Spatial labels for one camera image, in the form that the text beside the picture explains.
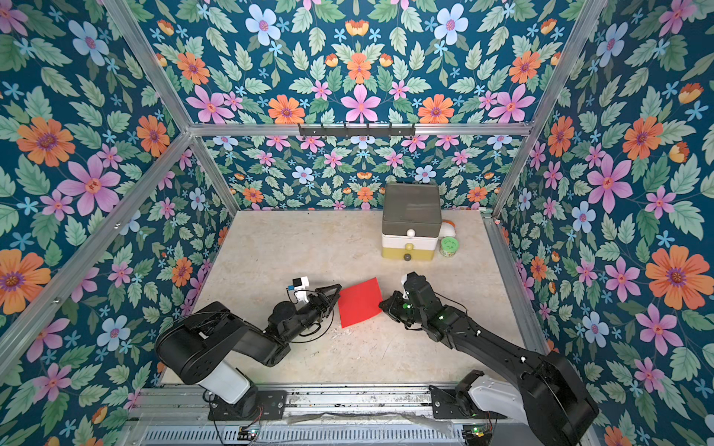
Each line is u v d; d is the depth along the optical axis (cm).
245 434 72
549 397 41
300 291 80
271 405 74
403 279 80
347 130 91
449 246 103
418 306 63
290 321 67
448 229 106
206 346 47
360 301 90
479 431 72
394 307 72
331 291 82
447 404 73
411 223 91
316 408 75
